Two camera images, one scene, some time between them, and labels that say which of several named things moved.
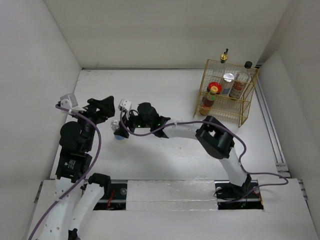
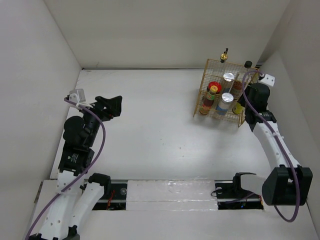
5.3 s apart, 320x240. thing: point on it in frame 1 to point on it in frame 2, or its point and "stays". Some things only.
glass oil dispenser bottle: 224,57 stays
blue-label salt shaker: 115,125 to 224,104
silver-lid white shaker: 226,84 stays
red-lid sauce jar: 218,85 stays
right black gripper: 128,121 to 242,99
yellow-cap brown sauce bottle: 208,101 stays
